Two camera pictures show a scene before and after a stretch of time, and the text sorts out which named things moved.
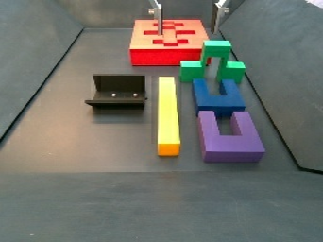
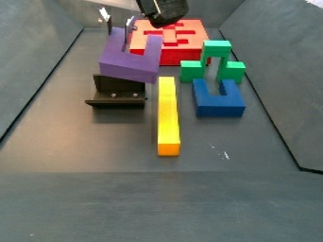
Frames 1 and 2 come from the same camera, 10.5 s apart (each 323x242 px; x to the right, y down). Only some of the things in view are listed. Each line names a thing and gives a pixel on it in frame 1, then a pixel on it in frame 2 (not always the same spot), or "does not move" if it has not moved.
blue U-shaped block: [222, 104] does not move
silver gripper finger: [218, 12] → [106, 17]
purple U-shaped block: [226, 148] → [131, 67]
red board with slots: [179, 43] does not move
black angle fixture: [119, 91] does not move
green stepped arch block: [231, 71] does not move
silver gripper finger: [158, 10] → [130, 27]
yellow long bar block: [168, 143] does not move
